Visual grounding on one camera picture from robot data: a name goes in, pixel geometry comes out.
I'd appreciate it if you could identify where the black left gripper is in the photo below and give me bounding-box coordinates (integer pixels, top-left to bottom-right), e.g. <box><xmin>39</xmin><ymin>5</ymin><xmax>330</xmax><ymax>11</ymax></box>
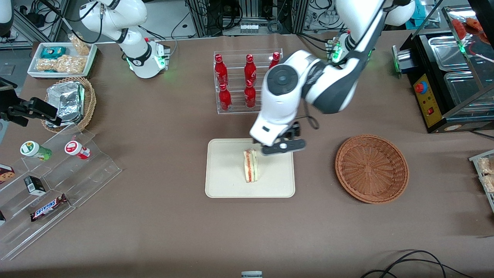
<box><xmin>253</xmin><ymin>121</ymin><xmax>302</xmax><ymax>152</ymax></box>

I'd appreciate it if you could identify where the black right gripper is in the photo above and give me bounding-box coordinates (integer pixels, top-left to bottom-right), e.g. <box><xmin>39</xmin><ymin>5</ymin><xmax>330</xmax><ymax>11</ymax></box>
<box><xmin>0</xmin><ymin>77</ymin><xmax>63</xmax><ymax>127</ymax></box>

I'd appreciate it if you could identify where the triangular sandwich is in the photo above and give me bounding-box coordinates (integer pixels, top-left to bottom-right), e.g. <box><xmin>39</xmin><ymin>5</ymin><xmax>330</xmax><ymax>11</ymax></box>
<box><xmin>243</xmin><ymin>148</ymin><xmax>259</xmax><ymax>183</ymax></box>

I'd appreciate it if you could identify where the cream rectangular tray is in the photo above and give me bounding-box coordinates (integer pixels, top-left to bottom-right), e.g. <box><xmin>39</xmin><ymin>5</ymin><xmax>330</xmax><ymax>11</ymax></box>
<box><xmin>205</xmin><ymin>138</ymin><xmax>296</xmax><ymax>198</ymax></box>

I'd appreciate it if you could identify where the tan wicker basket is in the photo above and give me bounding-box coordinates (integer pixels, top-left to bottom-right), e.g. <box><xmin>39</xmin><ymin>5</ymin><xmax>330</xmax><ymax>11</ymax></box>
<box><xmin>40</xmin><ymin>76</ymin><xmax>97</xmax><ymax>134</ymax></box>

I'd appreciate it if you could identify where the white plastic snack tray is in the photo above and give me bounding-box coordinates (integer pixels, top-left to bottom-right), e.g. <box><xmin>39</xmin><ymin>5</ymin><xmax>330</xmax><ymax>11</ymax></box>
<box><xmin>27</xmin><ymin>42</ymin><xmax>98</xmax><ymax>80</ymax></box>

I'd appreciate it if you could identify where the round brown wicker basket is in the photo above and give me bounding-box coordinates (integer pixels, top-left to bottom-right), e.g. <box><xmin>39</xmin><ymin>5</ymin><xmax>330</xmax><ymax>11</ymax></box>
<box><xmin>335</xmin><ymin>134</ymin><xmax>409</xmax><ymax>204</ymax></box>

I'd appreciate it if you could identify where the silver foil wrapped package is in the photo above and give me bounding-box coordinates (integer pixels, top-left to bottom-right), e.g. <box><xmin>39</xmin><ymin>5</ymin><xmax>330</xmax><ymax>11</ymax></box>
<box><xmin>46</xmin><ymin>81</ymin><xmax>86</xmax><ymax>126</ymax></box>

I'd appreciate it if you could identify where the green lid drink bottle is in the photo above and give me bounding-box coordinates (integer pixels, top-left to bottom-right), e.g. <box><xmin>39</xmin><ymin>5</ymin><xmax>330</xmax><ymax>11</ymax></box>
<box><xmin>20</xmin><ymin>141</ymin><xmax>52</xmax><ymax>161</ymax></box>

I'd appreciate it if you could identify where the clear acrylic bottle rack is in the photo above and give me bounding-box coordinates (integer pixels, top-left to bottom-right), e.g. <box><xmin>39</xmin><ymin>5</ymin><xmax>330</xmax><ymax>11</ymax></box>
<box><xmin>213</xmin><ymin>48</ymin><xmax>284</xmax><ymax>115</ymax></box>

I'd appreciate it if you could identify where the red lid drink bottle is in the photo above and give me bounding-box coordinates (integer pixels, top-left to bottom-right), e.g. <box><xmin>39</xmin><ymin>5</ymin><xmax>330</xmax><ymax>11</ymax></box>
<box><xmin>64</xmin><ymin>141</ymin><xmax>91</xmax><ymax>160</ymax></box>

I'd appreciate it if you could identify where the large clear peanut snack bag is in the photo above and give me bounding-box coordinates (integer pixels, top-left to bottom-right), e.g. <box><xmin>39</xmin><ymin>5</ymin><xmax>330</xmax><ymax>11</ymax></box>
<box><xmin>36</xmin><ymin>55</ymin><xmax>86</xmax><ymax>74</ymax></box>

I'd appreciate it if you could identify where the teal snack packet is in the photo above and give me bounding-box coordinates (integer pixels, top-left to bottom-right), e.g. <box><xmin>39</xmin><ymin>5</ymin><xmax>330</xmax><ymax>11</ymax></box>
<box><xmin>41</xmin><ymin>46</ymin><xmax>67</xmax><ymax>59</ymax></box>

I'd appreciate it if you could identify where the small black box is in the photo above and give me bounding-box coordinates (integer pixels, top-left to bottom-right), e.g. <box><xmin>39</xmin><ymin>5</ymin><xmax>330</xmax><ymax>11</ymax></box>
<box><xmin>24</xmin><ymin>176</ymin><xmax>47</xmax><ymax>196</ymax></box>

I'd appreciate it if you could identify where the brown cookie box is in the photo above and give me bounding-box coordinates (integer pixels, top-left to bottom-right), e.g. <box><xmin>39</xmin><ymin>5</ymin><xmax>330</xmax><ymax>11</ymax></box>
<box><xmin>0</xmin><ymin>164</ymin><xmax>16</xmax><ymax>185</ymax></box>

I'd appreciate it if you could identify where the clear acrylic stepped stand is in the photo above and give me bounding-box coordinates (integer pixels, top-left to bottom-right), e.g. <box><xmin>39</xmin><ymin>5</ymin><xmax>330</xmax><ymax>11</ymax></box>
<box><xmin>0</xmin><ymin>125</ymin><xmax>123</xmax><ymax>261</ymax></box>

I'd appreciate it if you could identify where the small clear snack bag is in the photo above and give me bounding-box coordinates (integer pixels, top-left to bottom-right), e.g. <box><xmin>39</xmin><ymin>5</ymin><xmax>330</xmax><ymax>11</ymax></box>
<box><xmin>68</xmin><ymin>34</ymin><xmax>91</xmax><ymax>56</ymax></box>

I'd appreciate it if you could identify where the Snickers chocolate bar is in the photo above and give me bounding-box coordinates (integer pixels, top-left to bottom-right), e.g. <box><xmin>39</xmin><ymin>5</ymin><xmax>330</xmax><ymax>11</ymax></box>
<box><xmin>30</xmin><ymin>194</ymin><xmax>69</xmax><ymax>222</ymax></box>

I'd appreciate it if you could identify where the brown table cloth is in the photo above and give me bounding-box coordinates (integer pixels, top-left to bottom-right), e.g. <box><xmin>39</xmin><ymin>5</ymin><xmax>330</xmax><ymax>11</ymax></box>
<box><xmin>0</xmin><ymin>32</ymin><xmax>494</xmax><ymax>278</ymax></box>

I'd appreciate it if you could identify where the silver cylinder green rim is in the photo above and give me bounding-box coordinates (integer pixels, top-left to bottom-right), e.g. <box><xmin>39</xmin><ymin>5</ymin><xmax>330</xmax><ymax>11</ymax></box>
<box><xmin>392</xmin><ymin>45</ymin><xmax>412</xmax><ymax>74</ymax></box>

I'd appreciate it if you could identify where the black food warmer cabinet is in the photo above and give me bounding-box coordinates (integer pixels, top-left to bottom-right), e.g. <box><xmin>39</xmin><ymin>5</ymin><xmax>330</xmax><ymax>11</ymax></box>
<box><xmin>408</xmin><ymin>0</ymin><xmax>494</xmax><ymax>134</ymax></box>

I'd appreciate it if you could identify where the teal cardboard box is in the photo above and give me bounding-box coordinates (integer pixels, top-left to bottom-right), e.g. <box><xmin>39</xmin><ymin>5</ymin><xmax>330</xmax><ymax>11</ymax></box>
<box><xmin>411</xmin><ymin>0</ymin><xmax>427</xmax><ymax>20</ymax></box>

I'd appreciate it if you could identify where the small metal pan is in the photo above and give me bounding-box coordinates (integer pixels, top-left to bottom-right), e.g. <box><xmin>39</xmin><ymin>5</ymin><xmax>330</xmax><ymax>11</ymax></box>
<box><xmin>426</xmin><ymin>36</ymin><xmax>470</xmax><ymax>72</ymax></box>

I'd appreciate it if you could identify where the large metal pan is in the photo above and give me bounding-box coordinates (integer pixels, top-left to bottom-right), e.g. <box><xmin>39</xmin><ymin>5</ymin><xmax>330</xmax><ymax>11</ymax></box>
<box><xmin>443</xmin><ymin>71</ymin><xmax>494</xmax><ymax>113</ymax></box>

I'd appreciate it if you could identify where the red food in cabinet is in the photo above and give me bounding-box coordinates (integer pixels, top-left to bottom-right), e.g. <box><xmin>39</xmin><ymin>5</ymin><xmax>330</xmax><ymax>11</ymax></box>
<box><xmin>451</xmin><ymin>17</ymin><xmax>485</xmax><ymax>44</ymax></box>

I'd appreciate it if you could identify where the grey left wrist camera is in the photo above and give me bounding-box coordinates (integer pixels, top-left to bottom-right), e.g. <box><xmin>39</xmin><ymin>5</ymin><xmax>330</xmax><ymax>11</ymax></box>
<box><xmin>261</xmin><ymin>139</ymin><xmax>308</xmax><ymax>156</ymax></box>

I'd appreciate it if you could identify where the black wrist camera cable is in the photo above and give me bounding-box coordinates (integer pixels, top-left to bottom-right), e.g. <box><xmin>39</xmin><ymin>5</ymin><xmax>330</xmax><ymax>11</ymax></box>
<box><xmin>304</xmin><ymin>103</ymin><xmax>320</xmax><ymax>130</ymax></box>

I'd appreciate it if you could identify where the black floor cable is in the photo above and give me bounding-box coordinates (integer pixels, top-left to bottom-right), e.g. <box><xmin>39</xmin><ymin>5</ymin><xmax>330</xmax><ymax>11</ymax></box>
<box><xmin>360</xmin><ymin>250</ymin><xmax>476</xmax><ymax>278</ymax></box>

